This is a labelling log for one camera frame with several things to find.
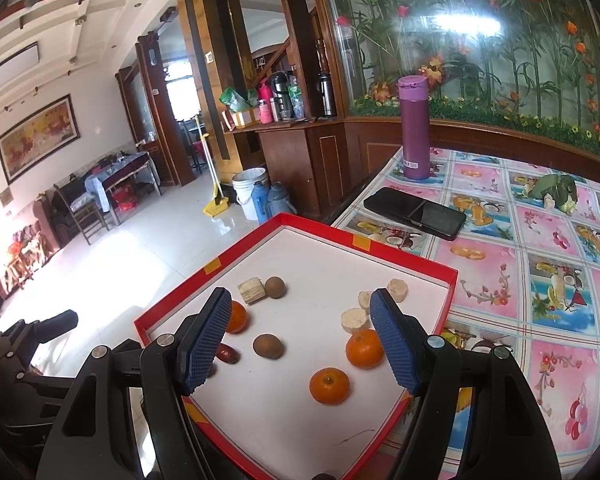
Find smooth red jujube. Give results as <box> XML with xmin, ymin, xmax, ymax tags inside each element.
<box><xmin>216</xmin><ymin>344</ymin><xmax>240</xmax><ymax>364</ymax></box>

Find large orange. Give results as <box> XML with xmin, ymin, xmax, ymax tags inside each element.
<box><xmin>346</xmin><ymin>330</ymin><xmax>385</xmax><ymax>370</ymax></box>

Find beige sugarcane chunk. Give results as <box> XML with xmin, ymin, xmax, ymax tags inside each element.
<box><xmin>340</xmin><ymin>308</ymin><xmax>370</xmax><ymax>335</ymax></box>
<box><xmin>387</xmin><ymin>278</ymin><xmax>408</xmax><ymax>304</ymax></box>
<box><xmin>358</xmin><ymin>290</ymin><xmax>372</xmax><ymax>312</ymax></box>
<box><xmin>237</xmin><ymin>278</ymin><xmax>268</xmax><ymax>304</ymax></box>

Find beige sugarcane chunk front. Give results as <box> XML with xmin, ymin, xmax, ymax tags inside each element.
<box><xmin>340</xmin><ymin>308</ymin><xmax>370</xmax><ymax>335</ymax></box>

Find brown longan front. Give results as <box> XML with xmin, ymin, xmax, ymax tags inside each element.
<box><xmin>252</xmin><ymin>334</ymin><xmax>285</xmax><ymax>360</ymax></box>

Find brown longan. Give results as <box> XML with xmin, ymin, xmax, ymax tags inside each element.
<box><xmin>264</xmin><ymin>276</ymin><xmax>287</xmax><ymax>299</ymax></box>
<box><xmin>252</xmin><ymin>334</ymin><xmax>285</xmax><ymax>360</ymax></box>

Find brown longan back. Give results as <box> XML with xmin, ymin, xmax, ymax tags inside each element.
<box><xmin>264</xmin><ymin>276</ymin><xmax>287</xmax><ymax>299</ymax></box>

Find small orange tangerine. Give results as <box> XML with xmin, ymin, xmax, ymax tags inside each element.
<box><xmin>226</xmin><ymin>300</ymin><xmax>249</xmax><ymax>334</ymax></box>

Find dark red wrinkled date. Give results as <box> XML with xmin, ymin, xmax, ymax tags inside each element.
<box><xmin>311</xmin><ymin>472</ymin><xmax>336</xmax><ymax>480</ymax></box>

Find fruit pattern tablecloth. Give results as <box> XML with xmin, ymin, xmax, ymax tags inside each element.
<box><xmin>335</xmin><ymin>148</ymin><xmax>600</xmax><ymax>478</ymax></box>

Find wooden chair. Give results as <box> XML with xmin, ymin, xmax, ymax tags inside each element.
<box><xmin>54</xmin><ymin>184</ymin><xmax>109</xmax><ymax>246</ymax></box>

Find red white tray box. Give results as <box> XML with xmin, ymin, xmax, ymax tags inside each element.
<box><xmin>135</xmin><ymin>214</ymin><xmax>457</xmax><ymax>479</ymax></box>

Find black smartphone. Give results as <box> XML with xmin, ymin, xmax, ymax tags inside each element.
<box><xmin>363</xmin><ymin>188</ymin><xmax>466</xmax><ymax>240</ymax></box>

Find small beige chunk by leaf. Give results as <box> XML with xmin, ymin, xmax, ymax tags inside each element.
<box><xmin>543</xmin><ymin>194</ymin><xmax>556</xmax><ymax>209</ymax></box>

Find green leaf wrapped vegetable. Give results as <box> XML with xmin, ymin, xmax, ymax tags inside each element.
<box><xmin>527</xmin><ymin>174</ymin><xmax>578</xmax><ymax>216</ymax></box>

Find yellow broom dustpan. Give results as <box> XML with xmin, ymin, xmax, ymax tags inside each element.
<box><xmin>194</xmin><ymin>116</ymin><xmax>230</xmax><ymax>218</ymax></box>

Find blue water jug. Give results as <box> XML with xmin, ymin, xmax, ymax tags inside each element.
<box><xmin>251</xmin><ymin>182</ymin><xmax>298</xmax><ymax>224</ymax></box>

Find white plastic bucket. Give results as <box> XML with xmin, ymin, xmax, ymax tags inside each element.
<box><xmin>232</xmin><ymin>167</ymin><xmax>270</xmax><ymax>222</ymax></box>

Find purple thermos bottle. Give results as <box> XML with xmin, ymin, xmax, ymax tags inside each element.
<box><xmin>398</xmin><ymin>75</ymin><xmax>430</xmax><ymax>180</ymax></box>

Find pink bottle on shelf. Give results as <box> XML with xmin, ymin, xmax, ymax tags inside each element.
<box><xmin>258</xmin><ymin>80</ymin><xmax>274</xmax><ymax>125</ymax></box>

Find flower bamboo glass panel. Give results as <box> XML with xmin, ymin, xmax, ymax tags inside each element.
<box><xmin>326</xmin><ymin>0</ymin><xmax>600</xmax><ymax>156</ymax></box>

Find black thermos flask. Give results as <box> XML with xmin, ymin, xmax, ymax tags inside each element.
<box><xmin>318</xmin><ymin>72</ymin><xmax>337</xmax><ymax>117</ymax></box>

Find framed wall painting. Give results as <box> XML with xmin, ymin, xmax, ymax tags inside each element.
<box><xmin>0</xmin><ymin>94</ymin><xmax>81</xmax><ymax>184</ymax></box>

